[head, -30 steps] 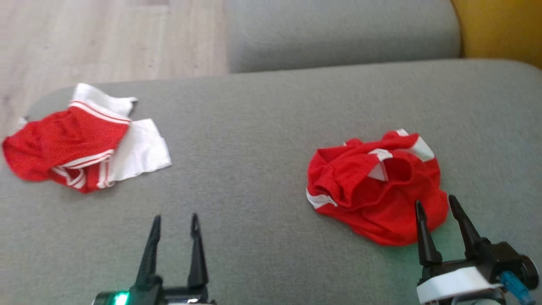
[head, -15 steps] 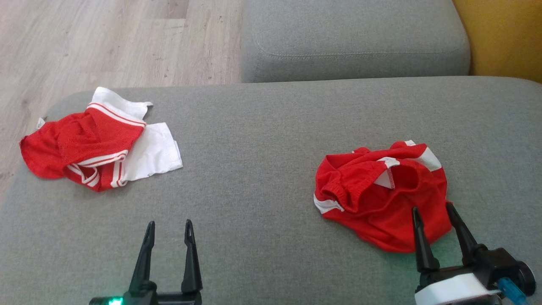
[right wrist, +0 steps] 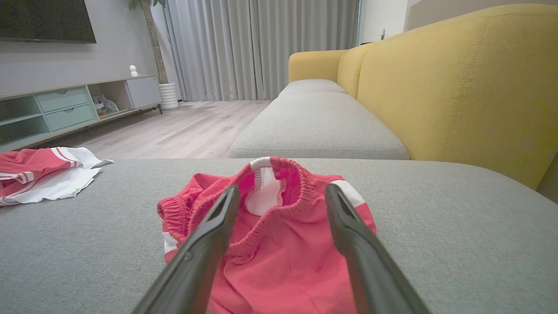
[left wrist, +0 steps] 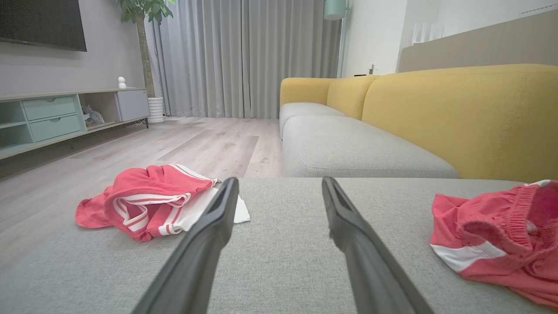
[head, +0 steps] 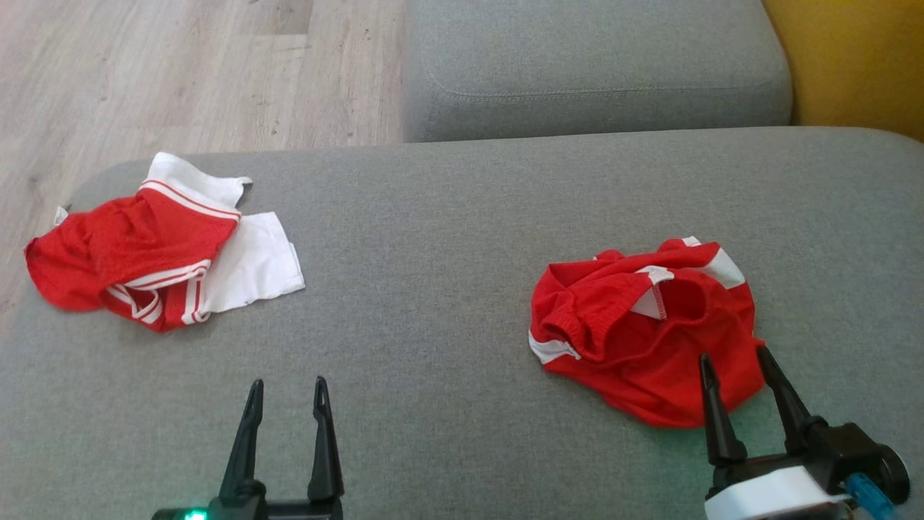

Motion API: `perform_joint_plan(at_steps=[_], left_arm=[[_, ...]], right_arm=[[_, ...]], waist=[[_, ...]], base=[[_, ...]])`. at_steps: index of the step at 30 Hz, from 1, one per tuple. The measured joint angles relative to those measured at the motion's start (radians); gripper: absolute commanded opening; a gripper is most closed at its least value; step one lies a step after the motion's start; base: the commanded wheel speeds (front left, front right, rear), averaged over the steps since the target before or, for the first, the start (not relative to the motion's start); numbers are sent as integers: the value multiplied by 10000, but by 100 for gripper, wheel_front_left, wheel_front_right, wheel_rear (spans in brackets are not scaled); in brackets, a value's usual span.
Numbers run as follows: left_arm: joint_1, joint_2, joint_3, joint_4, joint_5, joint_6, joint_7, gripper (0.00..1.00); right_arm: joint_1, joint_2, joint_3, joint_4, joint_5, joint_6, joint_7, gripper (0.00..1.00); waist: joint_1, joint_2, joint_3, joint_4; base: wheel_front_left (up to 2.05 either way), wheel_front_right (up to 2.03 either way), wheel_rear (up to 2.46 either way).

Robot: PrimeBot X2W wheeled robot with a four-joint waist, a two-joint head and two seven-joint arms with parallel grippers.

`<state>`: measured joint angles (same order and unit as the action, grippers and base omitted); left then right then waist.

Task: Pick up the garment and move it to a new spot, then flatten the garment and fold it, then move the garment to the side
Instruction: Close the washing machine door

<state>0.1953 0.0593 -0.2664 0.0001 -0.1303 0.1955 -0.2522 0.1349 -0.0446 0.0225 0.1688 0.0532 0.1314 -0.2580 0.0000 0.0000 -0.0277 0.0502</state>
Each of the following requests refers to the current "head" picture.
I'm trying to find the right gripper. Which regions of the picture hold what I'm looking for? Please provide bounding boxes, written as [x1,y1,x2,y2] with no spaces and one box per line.
[700,347,853,520]

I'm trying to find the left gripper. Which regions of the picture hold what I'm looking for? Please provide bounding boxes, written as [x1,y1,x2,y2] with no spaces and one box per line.
[152,377,344,520]

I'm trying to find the red shorts with white trim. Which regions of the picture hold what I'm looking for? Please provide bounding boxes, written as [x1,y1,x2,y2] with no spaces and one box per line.
[528,236,766,428]

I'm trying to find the red and white jersey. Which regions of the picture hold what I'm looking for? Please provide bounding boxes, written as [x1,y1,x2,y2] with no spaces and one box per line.
[24,152,305,333]

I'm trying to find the grey fabric sofa seat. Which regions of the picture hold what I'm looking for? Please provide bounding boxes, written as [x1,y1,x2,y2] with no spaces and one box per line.
[0,126,924,520]

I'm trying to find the yellow upholstered furniture piece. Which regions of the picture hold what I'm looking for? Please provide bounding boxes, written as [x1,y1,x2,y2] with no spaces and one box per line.
[762,0,924,143]

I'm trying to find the grey fabric sofa cushion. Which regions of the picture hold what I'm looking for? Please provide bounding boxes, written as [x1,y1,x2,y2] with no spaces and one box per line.
[401,0,793,143]

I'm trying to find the blue right cable connector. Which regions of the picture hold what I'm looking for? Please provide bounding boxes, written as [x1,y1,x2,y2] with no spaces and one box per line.
[845,473,899,520]

